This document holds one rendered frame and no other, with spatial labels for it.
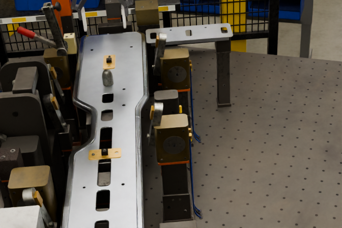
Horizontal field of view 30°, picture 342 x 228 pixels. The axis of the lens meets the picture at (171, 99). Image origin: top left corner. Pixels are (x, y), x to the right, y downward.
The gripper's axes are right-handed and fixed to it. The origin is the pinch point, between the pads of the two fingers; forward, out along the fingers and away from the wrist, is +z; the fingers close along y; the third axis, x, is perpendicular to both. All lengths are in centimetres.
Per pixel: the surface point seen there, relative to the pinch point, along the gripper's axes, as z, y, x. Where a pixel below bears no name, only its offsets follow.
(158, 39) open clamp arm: 3.7, 15.9, -7.0
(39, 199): 6, -13, -71
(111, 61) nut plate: 13.3, 0.6, -1.0
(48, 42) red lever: 4.6, -17.9, -0.9
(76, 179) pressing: 14, -7, -56
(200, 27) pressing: 13.9, 30.6, 18.2
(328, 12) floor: 113, 135, 215
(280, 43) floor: 113, 94, 179
